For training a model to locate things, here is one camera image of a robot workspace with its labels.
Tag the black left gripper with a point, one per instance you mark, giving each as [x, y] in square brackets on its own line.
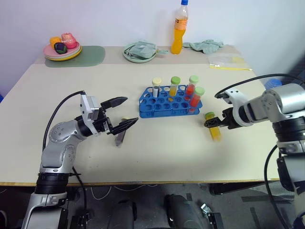
[102, 122]

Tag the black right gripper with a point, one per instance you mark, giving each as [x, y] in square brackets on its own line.
[228, 119]

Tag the green-capped yellow test tube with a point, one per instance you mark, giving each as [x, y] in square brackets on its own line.
[174, 87]
[215, 133]

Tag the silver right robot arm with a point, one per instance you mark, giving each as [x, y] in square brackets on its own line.
[286, 95]

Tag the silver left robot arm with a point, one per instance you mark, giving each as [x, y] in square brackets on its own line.
[54, 148]

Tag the pale-capped grey test tube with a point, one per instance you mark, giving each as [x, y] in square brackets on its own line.
[119, 138]
[156, 86]

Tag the green-capped red test tube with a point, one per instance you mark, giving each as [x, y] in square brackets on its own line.
[196, 97]
[191, 88]

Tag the blue test tube rack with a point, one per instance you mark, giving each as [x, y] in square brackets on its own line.
[162, 107]

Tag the pale green plate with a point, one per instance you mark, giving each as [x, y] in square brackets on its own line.
[139, 59]

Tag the clear plastic zip bag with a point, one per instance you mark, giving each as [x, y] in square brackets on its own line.
[224, 60]

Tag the green placemat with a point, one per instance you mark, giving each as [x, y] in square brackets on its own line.
[93, 56]

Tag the green cloth pouch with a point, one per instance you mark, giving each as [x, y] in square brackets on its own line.
[143, 50]

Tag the stack of plates with food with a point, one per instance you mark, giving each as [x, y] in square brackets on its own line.
[74, 55]

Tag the crumpled green cloth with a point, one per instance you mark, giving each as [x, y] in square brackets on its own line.
[205, 45]

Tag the dark purple toy fruit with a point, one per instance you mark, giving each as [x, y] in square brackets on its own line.
[60, 48]

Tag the pink toy fruit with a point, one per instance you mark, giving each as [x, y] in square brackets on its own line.
[69, 41]

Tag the metal caster wheel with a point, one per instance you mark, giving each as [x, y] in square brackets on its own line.
[209, 213]

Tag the orange drink bottle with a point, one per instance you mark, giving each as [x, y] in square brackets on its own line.
[178, 35]

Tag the pink plate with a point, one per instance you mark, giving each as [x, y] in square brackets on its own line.
[48, 51]

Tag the dark rounded shape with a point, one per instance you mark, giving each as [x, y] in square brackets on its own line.
[183, 212]

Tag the orange toy fruit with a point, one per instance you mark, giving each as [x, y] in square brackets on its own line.
[55, 40]

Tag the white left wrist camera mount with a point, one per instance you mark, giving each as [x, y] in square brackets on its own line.
[88, 107]

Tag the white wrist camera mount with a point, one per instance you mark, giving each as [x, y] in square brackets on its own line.
[236, 95]
[88, 107]

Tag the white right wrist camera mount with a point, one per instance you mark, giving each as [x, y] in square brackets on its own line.
[236, 95]

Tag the black table frame bar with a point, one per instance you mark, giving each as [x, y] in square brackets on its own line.
[233, 188]

